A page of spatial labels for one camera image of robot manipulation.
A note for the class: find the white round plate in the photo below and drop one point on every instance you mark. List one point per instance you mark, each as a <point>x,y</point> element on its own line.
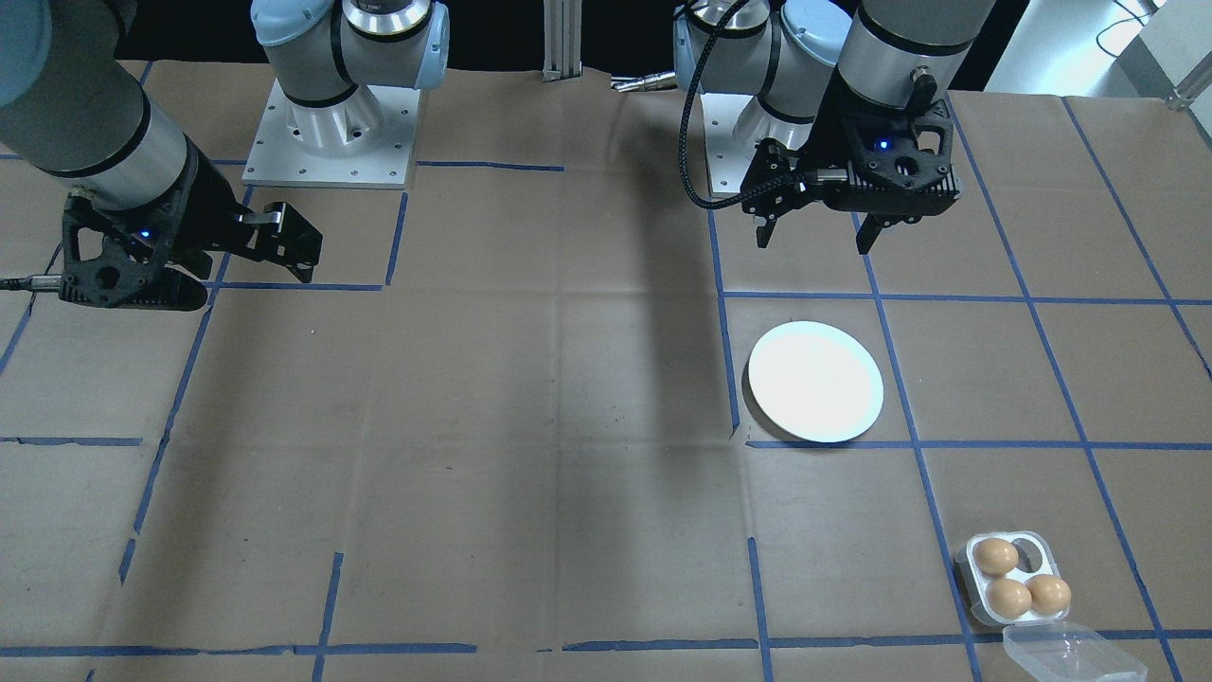
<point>814,384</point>

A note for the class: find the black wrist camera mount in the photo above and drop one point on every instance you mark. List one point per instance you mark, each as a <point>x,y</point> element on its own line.
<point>909,194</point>
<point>133,289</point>

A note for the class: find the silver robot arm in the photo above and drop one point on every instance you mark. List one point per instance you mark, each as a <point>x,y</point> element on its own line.
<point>95,123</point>
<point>900,47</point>

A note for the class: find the clear plastic egg box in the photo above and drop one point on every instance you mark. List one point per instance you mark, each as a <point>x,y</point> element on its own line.
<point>1070,654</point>

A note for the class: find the silver metal plug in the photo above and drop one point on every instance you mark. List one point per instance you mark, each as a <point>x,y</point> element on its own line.
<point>644,83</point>

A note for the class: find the aluminium frame post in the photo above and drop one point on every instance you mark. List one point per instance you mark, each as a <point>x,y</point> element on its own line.
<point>564,38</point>

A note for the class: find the brown egg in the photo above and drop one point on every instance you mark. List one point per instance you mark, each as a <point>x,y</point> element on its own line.
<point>1048,594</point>
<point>996,556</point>
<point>1008,598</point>

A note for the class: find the aluminium bar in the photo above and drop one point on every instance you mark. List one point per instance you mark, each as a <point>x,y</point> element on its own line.
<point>1188,97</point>

